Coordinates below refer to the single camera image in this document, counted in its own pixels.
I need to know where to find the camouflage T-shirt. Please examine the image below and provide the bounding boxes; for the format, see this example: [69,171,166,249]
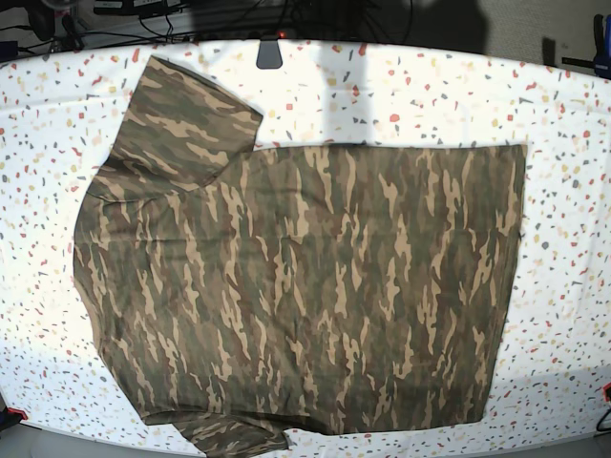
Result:
[74,58,527,457]

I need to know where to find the black cables behind table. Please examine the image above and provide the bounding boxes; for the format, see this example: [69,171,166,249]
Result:
[90,0,416,44]

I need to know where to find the speckled white tablecloth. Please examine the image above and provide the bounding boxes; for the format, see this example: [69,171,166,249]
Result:
[1,40,610,457]

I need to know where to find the red clamp left corner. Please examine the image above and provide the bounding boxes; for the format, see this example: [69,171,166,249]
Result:
[7,407,28,421]

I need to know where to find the black power strip red light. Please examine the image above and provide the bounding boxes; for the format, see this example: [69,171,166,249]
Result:
[169,28,296,43]

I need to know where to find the red clamp right corner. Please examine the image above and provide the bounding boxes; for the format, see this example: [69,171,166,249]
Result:
[602,383,611,403]

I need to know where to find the red clamp corner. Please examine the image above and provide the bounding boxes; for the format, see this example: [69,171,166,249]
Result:
[602,383,611,403]
[7,407,28,421]

